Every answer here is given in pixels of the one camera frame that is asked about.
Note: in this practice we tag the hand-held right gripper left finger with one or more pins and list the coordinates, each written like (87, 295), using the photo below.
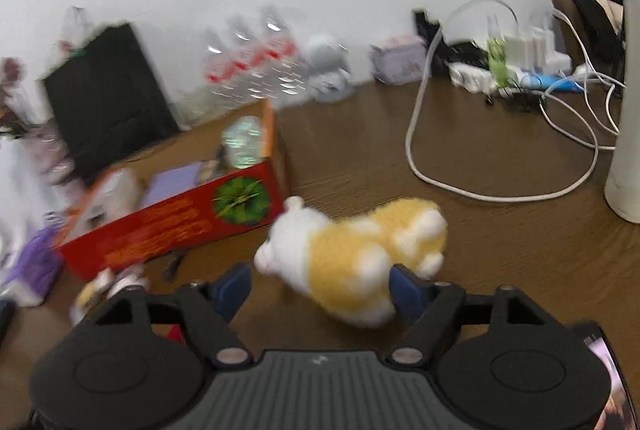
(231, 289)

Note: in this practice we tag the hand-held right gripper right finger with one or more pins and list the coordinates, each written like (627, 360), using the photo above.
(404, 291)

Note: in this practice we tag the yellow and white plush toy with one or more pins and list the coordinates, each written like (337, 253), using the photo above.
(345, 255)

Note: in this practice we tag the red cardboard box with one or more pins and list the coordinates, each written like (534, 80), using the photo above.
(165, 222)

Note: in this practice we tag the white plastic container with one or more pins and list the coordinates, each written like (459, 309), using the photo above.
(114, 195)

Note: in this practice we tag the small black clip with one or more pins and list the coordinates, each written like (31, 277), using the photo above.
(173, 263)

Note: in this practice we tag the small white yellow toy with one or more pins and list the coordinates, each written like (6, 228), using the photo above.
(102, 290)

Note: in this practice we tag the greenish wrapped pack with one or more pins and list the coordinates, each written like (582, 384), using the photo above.
(243, 142)

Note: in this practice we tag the purple tissue pack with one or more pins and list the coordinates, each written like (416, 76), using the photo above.
(35, 266)

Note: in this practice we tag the black paper bag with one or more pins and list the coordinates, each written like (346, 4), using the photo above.
(107, 104)

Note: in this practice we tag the small pale tin box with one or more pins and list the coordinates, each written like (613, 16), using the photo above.
(400, 58)

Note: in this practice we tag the small green bottle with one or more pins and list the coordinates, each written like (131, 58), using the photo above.
(497, 59)

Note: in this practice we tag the black rectangular device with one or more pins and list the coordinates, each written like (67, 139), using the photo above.
(425, 37)

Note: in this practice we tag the blue and white tube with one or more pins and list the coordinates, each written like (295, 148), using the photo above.
(555, 84)

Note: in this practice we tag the white charger plug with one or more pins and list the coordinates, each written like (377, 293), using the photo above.
(517, 45)
(542, 43)

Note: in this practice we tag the tall white cylinder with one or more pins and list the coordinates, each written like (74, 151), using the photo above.
(624, 119)

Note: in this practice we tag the brown cardboard piece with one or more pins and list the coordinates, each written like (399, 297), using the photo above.
(562, 17)

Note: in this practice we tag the white security camera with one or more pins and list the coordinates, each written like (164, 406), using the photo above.
(327, 69)

